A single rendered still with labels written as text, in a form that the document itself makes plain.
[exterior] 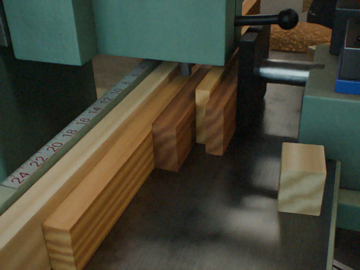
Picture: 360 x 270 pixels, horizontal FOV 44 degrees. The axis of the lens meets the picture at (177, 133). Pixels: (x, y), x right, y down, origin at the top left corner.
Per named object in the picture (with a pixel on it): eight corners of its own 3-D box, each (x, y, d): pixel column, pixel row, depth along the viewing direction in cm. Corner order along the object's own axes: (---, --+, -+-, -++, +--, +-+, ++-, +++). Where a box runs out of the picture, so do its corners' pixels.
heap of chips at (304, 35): (338, 54, 62) (341, 35, 61) (249, 47, 66) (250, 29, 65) (340, 36, 69) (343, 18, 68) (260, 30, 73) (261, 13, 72)
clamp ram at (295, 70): (312, 137, 42) (325, 46, 38) (235, 127, 45) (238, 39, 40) (320, 98, 50) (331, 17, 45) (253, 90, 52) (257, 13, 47)
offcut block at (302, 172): (319, 216, 33) (327, 172, 31) (277, 211, 34) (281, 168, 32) (317, 186, 37) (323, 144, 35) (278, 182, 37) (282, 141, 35)
